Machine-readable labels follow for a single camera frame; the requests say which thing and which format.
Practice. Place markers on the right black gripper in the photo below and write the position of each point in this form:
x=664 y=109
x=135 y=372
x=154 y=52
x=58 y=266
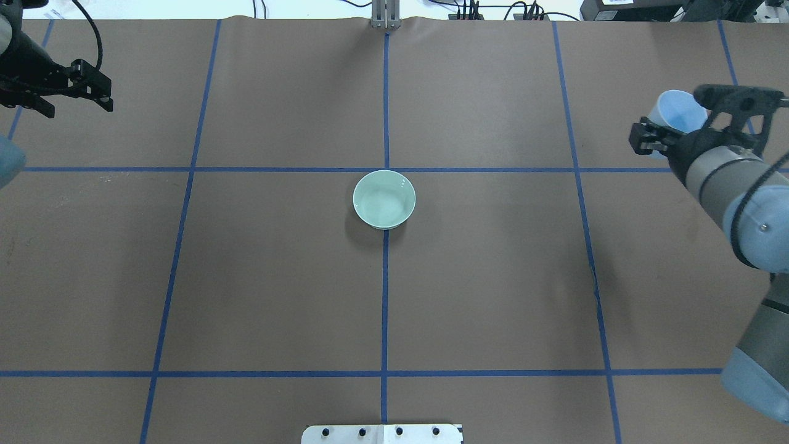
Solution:
x=683 y=148

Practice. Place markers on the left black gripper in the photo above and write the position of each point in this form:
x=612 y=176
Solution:
x=26 y=66

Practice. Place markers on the light blue plastic cup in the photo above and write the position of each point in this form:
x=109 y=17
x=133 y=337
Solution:
x=679 y=111

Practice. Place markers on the pale green bowl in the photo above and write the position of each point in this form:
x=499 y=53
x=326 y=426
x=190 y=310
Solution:
x=384 y=199

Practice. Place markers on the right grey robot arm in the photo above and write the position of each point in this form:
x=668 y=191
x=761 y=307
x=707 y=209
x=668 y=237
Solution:
x=747 y=197

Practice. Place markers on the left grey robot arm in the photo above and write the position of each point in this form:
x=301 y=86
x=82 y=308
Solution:
x=12 y=17

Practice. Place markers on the brown paper table mat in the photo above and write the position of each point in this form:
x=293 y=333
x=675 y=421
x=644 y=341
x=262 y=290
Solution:
x=189 y=268

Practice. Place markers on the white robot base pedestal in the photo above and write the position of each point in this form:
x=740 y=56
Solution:
x=384 y=433

